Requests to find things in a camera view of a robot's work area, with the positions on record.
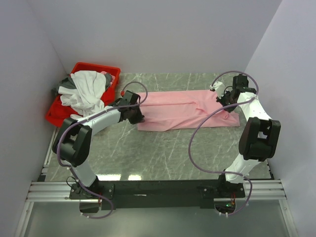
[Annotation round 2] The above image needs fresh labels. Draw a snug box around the pink t-shirt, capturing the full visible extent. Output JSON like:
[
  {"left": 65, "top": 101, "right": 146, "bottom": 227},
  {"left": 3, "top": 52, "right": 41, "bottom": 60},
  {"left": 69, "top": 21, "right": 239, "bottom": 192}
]
[{"left": 134, "top": 89, "right": 240, "bottom": 132}]

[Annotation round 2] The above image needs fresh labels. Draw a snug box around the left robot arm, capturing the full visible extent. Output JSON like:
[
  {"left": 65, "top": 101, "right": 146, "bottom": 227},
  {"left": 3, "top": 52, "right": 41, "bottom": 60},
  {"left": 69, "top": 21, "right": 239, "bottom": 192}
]
[{"left": 52, "top": 90, "right": 144, "bottom": 198}]

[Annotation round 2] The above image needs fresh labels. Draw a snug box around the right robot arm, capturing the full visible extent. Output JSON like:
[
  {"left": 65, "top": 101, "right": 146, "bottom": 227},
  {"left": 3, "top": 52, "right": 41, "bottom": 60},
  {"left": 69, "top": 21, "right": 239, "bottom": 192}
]
[{"left": 210, "top": 74, "right": 281, "bottom": 197}]

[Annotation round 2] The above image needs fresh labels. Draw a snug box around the white t-shirt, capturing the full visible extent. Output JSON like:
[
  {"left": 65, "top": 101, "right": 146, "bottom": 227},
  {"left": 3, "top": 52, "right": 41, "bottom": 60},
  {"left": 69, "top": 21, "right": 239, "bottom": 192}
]
[{"left": 58, "top": 71, "right": 112, "bottom": 117}]

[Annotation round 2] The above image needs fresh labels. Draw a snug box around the grey t-shirt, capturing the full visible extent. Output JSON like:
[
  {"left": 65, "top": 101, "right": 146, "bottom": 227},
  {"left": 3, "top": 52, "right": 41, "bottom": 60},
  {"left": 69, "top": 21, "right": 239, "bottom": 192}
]
[{"left": 51, "top": 76, "right": 112, "bottom": 96}]

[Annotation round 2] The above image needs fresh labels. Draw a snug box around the red plastic bin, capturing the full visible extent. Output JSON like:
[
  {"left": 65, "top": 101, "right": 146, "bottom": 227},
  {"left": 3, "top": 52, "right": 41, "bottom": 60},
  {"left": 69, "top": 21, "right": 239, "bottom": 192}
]
[{"left": 44, "top": 62, "right": 121, "bottom": 129}]

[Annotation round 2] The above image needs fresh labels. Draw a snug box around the black base beam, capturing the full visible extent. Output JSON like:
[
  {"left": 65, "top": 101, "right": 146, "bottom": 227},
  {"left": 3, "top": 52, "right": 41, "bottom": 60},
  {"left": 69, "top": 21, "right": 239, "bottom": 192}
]
[{"left": 69, "top": 180, "right": 245, "bottom": 210}]

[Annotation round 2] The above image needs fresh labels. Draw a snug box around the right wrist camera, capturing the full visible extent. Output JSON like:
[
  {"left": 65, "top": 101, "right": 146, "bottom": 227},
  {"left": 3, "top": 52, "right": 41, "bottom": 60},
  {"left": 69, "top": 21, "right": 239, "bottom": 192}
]
[{"left": 209, "top": 81, "right": 225, "bottom": 97}]

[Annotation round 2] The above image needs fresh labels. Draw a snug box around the aluminium rail frame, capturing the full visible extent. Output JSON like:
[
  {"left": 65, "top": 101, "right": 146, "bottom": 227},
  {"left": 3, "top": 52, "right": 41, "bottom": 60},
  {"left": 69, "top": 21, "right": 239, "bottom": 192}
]
[{"left": 26, "top": 128, "right": 287, "bottom": 202}]

